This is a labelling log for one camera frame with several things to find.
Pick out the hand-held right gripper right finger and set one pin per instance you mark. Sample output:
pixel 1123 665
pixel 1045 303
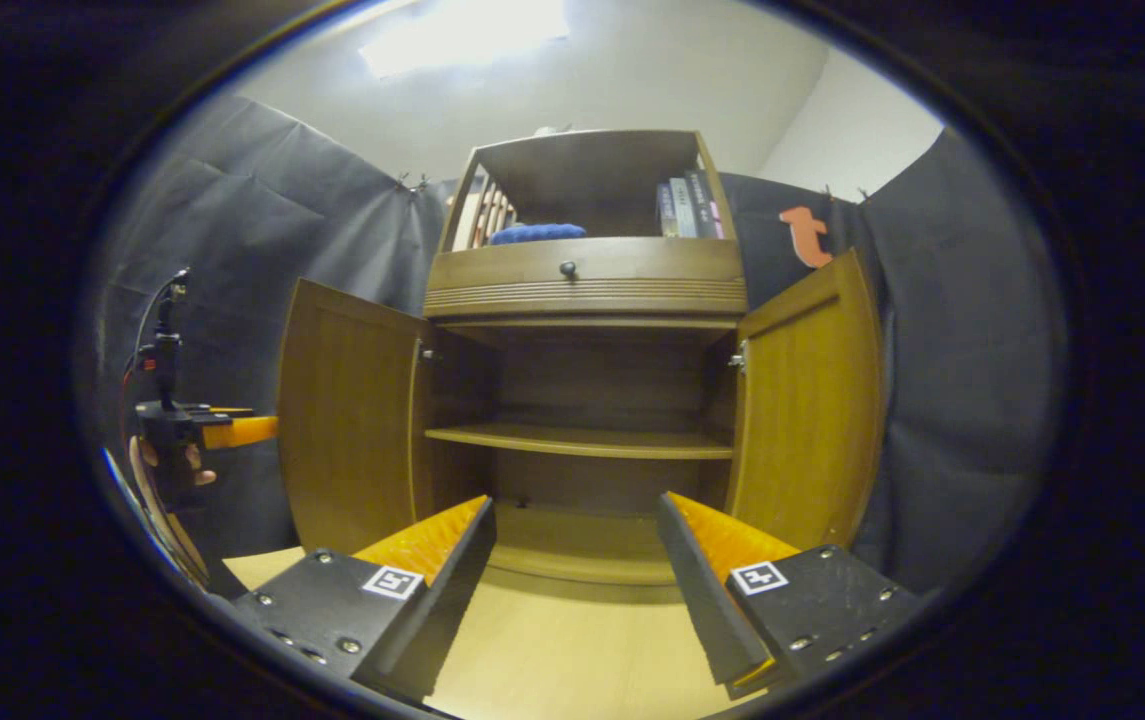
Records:
pixel 702 600

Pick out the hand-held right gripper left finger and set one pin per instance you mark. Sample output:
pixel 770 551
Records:
pixel 447 600

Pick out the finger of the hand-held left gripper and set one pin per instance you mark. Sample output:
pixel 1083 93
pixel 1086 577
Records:
pixel 242 432
pixel 230 409

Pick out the wooden cabinet door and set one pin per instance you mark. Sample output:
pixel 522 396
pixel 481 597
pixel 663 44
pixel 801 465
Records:
pixel 352 420
pixel 807 410

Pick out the inner wooden cabinet shelf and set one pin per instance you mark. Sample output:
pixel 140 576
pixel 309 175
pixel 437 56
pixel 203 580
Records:
pixel 582 440

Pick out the wooden drawer with black knob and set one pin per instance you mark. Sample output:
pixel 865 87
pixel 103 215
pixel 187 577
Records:
pixel 632 265

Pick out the blue folded towel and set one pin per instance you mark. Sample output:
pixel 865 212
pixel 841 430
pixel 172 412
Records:
pixel 537 234

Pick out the blue spine book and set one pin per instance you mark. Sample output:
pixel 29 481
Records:
pixel 665 212

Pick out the grey spine book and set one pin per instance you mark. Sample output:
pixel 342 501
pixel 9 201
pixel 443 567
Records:
pixel 682 210

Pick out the small white object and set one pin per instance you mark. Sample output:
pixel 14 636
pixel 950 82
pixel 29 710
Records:
pixel 552 130

